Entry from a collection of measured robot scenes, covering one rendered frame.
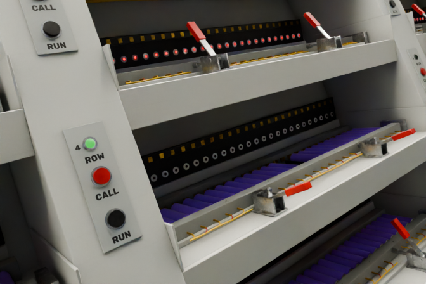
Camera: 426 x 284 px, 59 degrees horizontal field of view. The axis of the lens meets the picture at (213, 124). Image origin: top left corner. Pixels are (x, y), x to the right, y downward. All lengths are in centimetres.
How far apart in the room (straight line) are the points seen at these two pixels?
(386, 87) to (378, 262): 36
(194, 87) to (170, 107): 4
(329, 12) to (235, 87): 48
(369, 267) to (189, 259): 37
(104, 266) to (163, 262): 6
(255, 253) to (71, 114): 26
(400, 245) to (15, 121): 66
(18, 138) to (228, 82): 26
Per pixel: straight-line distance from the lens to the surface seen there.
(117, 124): 40
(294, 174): 59
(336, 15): 92
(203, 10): 81
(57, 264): 43
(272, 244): 49
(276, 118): 76
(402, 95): 87
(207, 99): 47
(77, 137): 38
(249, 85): 52
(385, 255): 75
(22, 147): 39
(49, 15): 43
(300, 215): 52
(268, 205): 50
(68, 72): 41
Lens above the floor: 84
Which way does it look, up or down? 6 degrees up
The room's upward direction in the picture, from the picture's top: 21 degrees counter-clockwise
